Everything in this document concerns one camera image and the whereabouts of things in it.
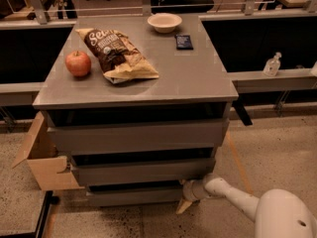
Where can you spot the grey drawer cabinet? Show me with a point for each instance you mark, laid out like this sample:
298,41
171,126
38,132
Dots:
192,86

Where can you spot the grey right side counter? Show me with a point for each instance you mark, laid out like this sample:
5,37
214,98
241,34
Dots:
245,43

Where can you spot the grey top drawer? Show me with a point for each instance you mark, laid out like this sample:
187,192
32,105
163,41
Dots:
140,137

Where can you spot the open cardboard box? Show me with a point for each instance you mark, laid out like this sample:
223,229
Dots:
50,170

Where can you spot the brown chip bag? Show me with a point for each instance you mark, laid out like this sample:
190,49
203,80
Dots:
119,59

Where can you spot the grey drawer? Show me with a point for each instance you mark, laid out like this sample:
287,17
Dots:
140,137
143,171
135,193

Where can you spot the clear sanitizer pump bottle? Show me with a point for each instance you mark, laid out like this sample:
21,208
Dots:
272,65

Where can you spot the white paper bowl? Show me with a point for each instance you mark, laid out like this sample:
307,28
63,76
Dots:
164,22

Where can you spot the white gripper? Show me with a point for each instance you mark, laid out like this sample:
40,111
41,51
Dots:
189,190

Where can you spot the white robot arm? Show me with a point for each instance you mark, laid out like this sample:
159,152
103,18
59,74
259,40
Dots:
278,213

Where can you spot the grey middle drawer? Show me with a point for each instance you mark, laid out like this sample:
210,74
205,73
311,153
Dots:
143,171

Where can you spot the grey bottom drawer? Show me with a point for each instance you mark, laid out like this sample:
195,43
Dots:
135,193

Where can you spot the dark blue snack packet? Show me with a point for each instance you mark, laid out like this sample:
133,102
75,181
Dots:
183,42

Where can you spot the red apple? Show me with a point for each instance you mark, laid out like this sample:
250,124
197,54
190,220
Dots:
78,63

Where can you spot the metal railing with posts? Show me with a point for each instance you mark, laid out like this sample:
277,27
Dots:
30,13

